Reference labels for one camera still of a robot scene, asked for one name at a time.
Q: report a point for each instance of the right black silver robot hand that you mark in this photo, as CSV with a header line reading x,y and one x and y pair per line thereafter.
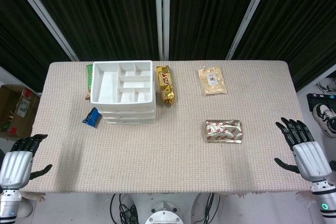
x,y
311,159

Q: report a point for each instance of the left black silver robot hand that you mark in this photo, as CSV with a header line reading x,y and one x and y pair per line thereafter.
x,y
14,165

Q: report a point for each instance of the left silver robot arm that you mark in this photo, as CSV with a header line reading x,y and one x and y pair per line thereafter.
x,y
9,204

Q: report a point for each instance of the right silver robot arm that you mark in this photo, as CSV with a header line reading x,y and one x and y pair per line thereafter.
x,y
325,200

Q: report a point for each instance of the white plastic drawer cabinet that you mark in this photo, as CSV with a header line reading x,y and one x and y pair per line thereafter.
x,y
123,95

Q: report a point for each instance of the black and white sneaker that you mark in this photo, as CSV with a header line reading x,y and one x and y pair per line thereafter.
x,y
325,117

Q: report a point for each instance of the brown cardboard box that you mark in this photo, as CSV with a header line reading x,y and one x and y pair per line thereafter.
x,y
17,111

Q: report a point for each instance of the black electronic device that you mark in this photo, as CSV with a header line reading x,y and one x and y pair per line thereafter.
x,y
323,99

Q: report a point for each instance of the blue snack packet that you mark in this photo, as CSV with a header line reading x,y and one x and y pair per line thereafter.
x,y
92,117

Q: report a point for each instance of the gold foil packet red labels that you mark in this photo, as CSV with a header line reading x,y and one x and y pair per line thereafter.
x,y
223,131

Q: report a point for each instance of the green snack packet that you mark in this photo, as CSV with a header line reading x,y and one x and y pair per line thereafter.
x,y
89,79

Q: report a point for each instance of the black pleated curtain panel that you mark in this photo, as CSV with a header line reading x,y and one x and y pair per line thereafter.
x,y
210,14
299,24
105,14
23,40

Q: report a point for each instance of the clear bag of beige food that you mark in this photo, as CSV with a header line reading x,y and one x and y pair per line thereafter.
x,y
212,81

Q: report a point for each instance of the beige waffle-weave tablecloth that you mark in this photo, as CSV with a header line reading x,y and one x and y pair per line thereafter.
x,y
168,155

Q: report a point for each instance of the white robot torso base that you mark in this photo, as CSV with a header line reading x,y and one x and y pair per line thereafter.
x,y
164,212

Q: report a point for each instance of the gold snack packet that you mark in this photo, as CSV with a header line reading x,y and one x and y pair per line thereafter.
x,y
165,85

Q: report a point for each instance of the white frame pole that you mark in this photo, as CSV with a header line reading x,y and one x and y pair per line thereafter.
x,y
249,16
162,16
42,15

